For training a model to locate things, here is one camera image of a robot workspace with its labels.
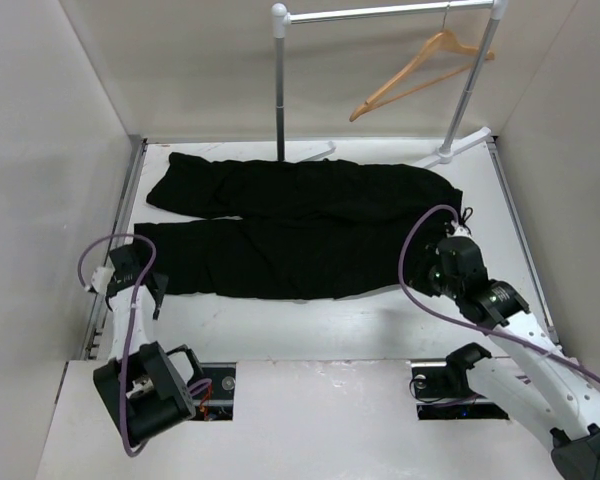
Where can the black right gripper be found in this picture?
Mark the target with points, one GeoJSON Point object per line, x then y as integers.
{"type": "Point", "coordinates": [420, 280]}

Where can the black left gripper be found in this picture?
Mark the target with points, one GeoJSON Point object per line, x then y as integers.
{"type": "Point", "coordinates": [161, 284]}

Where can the black trousers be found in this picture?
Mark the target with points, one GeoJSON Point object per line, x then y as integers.
{"type": "Point", "coordinates": [294, 231]}

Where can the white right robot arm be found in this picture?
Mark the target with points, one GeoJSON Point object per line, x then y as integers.
{"type": "Point", "coordinates": [553, 399]}

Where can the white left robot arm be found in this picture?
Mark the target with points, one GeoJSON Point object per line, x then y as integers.
{"type": "Point", "coordinates": [145, 389]}

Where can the wooden clothes hanger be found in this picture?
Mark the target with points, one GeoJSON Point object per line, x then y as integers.
{"type": "Point", "coordinates": [447, 53]}

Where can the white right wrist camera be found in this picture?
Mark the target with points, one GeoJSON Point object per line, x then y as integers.
{"type": "Point", "coordinates": [456, 229]}

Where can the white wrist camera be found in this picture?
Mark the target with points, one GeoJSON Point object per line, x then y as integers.
{"type": "Point", "coordinates": [99, 281]}
{"type": "Point", "coordinates": [456, 229]}

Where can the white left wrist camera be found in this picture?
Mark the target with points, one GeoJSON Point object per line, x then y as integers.
{"type": "Point", "coordinates": [99, 281]}

